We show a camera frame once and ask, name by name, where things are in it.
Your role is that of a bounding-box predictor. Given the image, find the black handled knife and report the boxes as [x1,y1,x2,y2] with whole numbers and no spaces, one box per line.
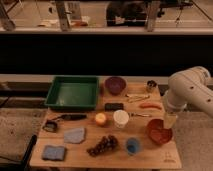
[52,114,87,121]

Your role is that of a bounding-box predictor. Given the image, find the blue plastic cup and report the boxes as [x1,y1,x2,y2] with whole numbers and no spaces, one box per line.
[125,137,141,155]

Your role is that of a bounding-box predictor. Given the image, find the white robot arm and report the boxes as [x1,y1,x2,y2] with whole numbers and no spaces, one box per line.
[162,66,213,129]

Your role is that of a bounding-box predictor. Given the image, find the small metal cup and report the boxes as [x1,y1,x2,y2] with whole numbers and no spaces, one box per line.
[146,80,157,93]

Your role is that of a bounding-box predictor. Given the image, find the white paper cup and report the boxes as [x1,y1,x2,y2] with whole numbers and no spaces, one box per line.
[113,110,129,128]

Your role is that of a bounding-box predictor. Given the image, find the wooden board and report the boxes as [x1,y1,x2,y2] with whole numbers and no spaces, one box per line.
[30,82,182,170]

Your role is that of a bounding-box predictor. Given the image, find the yellow tongs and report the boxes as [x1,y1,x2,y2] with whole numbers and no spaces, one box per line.
[126,94,150,103]

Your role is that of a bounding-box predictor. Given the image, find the yellow orange fruit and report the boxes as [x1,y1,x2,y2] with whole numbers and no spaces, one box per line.
[95,113,107,126]

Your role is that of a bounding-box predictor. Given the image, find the small black square dish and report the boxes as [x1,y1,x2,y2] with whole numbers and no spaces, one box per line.
[43,120,58,132]

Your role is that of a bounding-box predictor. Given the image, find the light blue cloth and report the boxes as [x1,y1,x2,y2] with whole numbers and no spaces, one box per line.
[64,127,86,144]

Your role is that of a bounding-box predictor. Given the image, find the black rectangular block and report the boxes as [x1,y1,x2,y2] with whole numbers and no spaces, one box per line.
[104,103,124,111]

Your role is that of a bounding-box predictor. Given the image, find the green plastic tray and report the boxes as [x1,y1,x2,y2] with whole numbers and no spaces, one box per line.
[45,76,99,111]

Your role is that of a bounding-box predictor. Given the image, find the bunch of dark grapes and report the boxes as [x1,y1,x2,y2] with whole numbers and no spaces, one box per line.
[87,135,118,157]

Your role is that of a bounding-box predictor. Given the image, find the blue sponge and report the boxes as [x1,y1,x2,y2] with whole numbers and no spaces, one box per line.
[42,145,66,161]

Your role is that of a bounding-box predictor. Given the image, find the black bar at table edge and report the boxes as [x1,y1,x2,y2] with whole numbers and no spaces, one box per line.
[21,135,37,171]

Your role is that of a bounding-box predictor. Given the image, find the purple bowl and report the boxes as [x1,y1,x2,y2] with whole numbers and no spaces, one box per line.
[105,76,126,95]

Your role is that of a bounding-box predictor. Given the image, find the red bowl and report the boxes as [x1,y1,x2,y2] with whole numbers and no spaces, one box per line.
[146,119,173,145]

